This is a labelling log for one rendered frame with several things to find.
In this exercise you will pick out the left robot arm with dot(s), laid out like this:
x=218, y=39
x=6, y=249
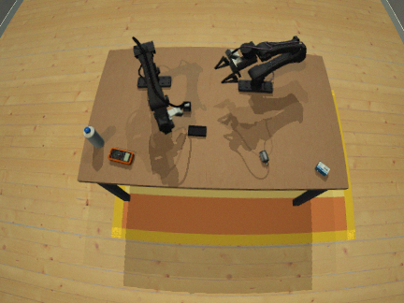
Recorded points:
x=259, y=72

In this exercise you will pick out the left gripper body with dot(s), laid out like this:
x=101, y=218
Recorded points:
x=237, y=65

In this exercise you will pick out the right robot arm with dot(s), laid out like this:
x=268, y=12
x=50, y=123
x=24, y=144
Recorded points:
x=153, y=83

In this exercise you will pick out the small blue and white box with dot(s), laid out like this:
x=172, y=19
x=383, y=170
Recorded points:
x=321, y=168

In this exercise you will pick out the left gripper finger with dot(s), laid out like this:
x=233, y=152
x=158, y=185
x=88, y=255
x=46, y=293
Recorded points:
x=222, y=60
x=227, y=79

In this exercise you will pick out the grey bottle with blue cap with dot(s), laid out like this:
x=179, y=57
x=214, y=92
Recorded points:
x=93, y=137

